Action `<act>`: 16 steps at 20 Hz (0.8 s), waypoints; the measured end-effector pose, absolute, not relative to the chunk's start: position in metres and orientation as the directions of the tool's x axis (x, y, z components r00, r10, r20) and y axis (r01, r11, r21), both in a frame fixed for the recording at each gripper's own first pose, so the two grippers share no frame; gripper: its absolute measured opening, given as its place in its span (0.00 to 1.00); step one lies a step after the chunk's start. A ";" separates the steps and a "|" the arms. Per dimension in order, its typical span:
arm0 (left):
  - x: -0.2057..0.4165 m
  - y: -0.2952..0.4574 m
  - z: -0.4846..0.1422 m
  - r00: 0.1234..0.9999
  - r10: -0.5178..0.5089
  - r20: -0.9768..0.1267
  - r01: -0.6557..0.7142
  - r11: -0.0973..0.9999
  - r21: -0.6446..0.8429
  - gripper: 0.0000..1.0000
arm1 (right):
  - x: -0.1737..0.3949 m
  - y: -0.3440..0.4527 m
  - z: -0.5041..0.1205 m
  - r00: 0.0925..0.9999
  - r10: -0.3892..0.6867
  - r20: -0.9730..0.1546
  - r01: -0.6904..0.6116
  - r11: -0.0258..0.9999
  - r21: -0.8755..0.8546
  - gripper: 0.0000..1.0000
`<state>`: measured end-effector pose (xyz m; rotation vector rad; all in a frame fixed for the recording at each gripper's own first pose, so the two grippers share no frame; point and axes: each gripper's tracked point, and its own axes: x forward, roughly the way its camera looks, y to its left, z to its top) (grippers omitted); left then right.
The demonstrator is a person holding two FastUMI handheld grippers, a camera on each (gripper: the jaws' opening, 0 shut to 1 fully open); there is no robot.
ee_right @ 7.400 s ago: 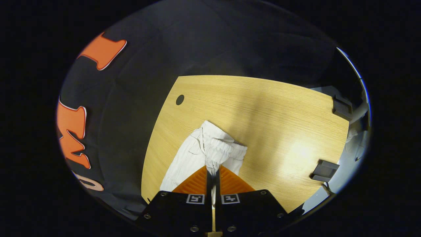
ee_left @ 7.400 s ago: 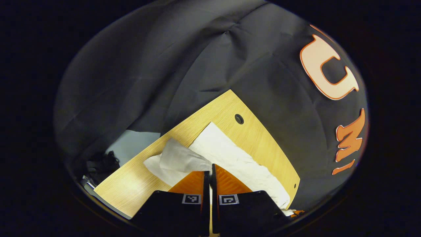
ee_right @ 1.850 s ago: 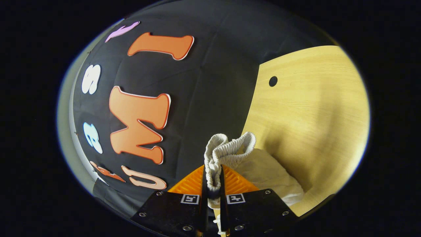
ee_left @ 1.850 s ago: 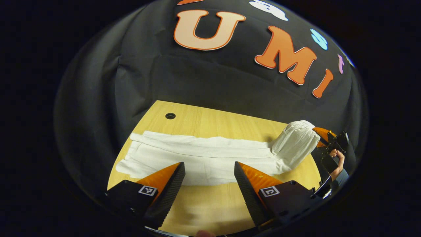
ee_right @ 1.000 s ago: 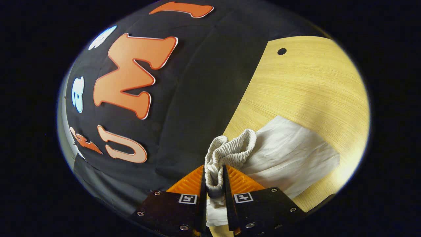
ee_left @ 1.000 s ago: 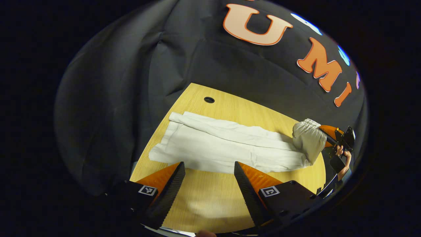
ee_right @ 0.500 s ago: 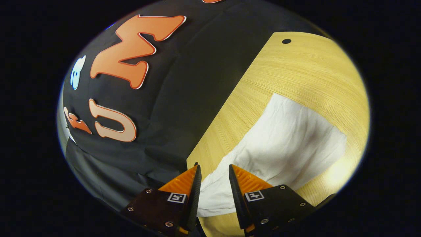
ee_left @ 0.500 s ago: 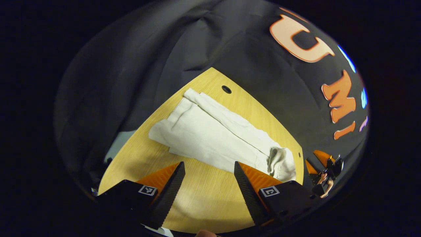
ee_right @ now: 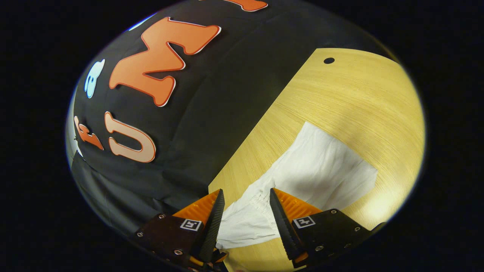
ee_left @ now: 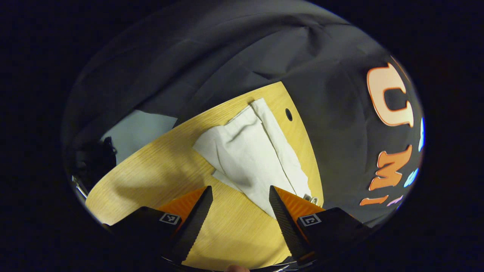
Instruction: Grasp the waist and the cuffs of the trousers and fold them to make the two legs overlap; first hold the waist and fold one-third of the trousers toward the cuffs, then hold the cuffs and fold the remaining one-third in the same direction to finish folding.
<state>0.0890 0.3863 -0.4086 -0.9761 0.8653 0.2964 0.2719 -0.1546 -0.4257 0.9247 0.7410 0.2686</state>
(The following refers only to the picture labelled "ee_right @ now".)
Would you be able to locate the white jeans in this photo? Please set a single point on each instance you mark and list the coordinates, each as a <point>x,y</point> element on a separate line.
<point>321,166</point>

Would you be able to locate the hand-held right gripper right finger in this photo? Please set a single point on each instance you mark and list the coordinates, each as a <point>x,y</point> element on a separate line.
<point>283,226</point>

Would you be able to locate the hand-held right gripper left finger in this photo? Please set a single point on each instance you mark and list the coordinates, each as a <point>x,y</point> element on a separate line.
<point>215,226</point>

